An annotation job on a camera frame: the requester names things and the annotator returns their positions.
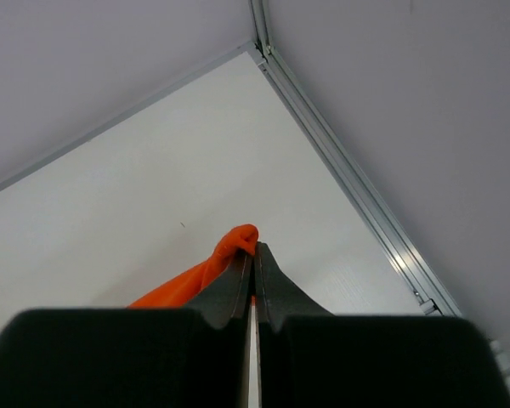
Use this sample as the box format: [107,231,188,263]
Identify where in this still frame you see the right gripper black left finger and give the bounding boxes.
[0,252,252,407]

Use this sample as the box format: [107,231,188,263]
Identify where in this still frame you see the orange t shirt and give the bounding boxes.
[127,224,259,309]

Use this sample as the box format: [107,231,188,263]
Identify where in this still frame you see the right aluminium frame post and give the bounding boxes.
[249,1,463,317]

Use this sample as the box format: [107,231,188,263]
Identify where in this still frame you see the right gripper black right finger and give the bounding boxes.
[253,243,510,407]

